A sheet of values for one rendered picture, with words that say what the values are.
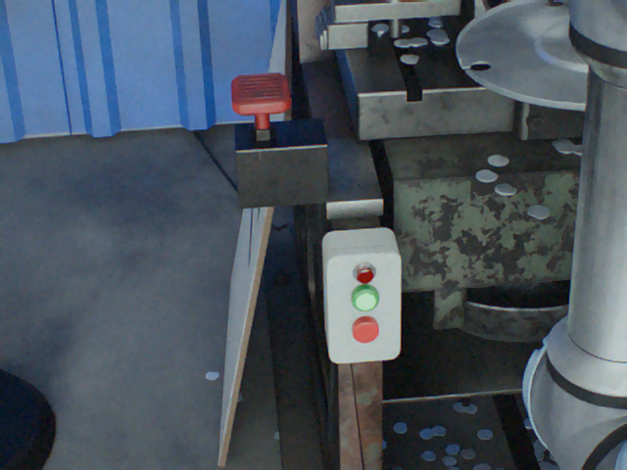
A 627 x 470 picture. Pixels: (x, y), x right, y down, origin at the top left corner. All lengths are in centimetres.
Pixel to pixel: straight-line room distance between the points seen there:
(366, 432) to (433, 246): 23
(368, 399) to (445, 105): 34
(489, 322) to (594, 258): 64
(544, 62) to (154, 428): 101
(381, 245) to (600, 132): 41
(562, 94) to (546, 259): 29
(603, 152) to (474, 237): 50
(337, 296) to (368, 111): 23
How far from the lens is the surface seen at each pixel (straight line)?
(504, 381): 162
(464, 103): 143
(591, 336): 101
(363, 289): 128
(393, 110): 142
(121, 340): 223
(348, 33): 150
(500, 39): 134
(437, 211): 138
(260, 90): 129
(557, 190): 140
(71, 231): 254
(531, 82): 124
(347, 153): 142
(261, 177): 132
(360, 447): 149
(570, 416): 105
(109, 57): 277
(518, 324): 160
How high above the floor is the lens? 133
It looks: 33 degrees down
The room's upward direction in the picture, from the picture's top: 2 degrees counter-clockwise
